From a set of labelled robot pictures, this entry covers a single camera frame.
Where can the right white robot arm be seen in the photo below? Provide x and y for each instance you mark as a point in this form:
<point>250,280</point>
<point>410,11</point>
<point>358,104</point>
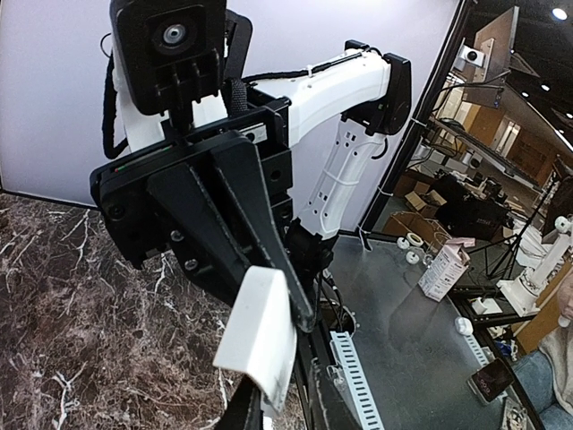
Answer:
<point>340,114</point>

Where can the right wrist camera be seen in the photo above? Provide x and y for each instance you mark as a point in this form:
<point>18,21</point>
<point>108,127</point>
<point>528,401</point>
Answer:
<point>170,53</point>

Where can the white battery cover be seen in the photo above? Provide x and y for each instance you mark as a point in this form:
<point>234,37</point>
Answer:
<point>260,338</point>

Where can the white slotted cable duct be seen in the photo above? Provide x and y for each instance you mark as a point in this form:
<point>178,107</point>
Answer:
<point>352,382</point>

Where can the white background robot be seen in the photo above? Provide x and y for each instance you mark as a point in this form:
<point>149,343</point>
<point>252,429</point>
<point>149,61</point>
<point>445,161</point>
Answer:
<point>523,291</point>

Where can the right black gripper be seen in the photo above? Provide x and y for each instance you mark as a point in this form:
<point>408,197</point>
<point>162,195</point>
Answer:
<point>217,198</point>

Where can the right black frame post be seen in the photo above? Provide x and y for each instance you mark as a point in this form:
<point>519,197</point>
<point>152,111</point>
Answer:
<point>418,120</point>

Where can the black smartphone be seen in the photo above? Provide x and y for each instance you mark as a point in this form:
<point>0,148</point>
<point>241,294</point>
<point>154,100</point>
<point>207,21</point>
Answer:
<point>490,381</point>

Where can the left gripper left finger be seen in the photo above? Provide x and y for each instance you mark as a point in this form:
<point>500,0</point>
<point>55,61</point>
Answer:
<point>244,410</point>

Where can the white cardboard box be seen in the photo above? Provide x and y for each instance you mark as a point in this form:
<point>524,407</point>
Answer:
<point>444,272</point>

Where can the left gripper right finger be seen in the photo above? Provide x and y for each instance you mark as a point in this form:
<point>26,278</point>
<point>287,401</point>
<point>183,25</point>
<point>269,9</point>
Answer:
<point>328,408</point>

